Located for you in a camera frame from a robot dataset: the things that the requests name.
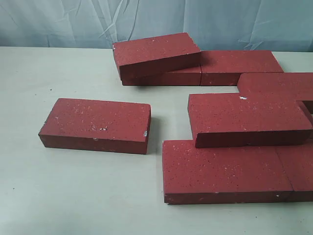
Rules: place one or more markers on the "red brick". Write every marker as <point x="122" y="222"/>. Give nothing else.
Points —
<point x="97" y="125"/>
<point x="155" y="55"/>
<point x="299" y="85"/>
<point x="231" y="120"/>

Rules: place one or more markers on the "red brick top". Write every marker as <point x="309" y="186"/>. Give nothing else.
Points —
<point x="155" y="55"/>

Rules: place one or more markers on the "back left base brick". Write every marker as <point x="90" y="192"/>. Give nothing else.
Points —
<point x="185" y="77"/>

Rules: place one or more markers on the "front left base brick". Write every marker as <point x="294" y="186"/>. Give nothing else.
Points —
<point x="222" y="175"/>

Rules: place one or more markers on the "back right base brick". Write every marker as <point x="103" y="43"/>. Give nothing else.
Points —
<point x="224" y="67"/>

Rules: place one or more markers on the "front right base brick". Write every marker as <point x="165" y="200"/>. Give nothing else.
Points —
<point x="297" y="161"/>

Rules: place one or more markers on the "hidden centre base brick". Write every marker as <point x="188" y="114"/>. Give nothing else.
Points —
<point x="305" y="111"/>

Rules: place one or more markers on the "pale blue backdrop cloth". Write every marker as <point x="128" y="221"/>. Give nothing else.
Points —
<point x="277" y="25"/>

